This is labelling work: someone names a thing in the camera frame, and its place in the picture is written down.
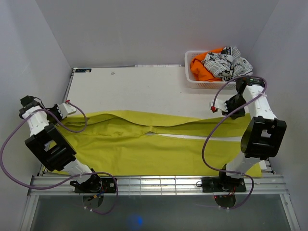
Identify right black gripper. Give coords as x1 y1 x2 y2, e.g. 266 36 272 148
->
221 94 247 120

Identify yellow-green trousers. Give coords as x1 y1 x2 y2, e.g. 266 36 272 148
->
58 110 251 176

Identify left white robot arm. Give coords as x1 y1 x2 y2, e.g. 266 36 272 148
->
19 95 103 193

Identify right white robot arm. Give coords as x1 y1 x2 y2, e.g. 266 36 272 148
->
213 77 287 192

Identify white plastic basket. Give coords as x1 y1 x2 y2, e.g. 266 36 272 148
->
184 50 225 90

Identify newspaper print garment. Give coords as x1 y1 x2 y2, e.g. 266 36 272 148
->
201 46 253 81

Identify orange garment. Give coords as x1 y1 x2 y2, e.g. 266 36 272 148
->
190 48 223 82

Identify blue label sticker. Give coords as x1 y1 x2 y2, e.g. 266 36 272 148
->
75 68 92 73

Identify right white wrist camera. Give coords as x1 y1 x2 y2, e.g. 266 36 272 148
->
209 99 228 113

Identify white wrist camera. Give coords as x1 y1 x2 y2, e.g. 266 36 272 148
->
57 103 77 118
209 99 228 113

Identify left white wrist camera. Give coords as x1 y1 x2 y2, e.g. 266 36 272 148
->
57 103 77 118

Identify aluminium rail frame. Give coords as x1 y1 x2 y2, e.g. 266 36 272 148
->
18 67 301 231

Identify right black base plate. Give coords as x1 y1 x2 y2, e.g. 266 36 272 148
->
201 176 246 193

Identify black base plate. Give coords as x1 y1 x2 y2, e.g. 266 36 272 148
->
74 177 116 194
201 176 246 193

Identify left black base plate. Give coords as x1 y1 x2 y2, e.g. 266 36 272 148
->
74 177 116 194

